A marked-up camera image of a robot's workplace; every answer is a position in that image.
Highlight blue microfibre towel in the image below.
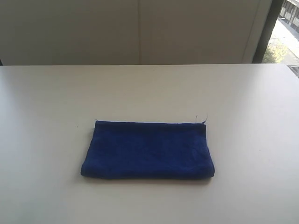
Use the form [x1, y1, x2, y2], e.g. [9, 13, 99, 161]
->
[80, 120, 215, 180]

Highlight dark window frame post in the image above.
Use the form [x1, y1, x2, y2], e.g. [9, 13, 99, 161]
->
[252, 0, 284, 63]

